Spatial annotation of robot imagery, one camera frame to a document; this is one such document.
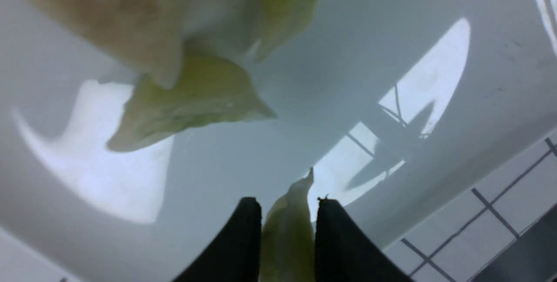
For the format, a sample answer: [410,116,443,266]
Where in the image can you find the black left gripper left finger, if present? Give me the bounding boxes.
[174,197,262,282]

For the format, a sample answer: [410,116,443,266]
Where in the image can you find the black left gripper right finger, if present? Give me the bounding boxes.
[314,198,412,282]

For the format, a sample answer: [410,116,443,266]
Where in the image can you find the green dumpling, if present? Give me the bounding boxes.
[253,0,319,62]
[259,168,316,282]
[106,52,277,152]

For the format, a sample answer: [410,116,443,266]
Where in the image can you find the white square ceramic plate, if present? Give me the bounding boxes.
[1,0,556,282]

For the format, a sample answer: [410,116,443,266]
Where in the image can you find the beige dumpling left on plate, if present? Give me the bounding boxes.
[27,0,187,89]

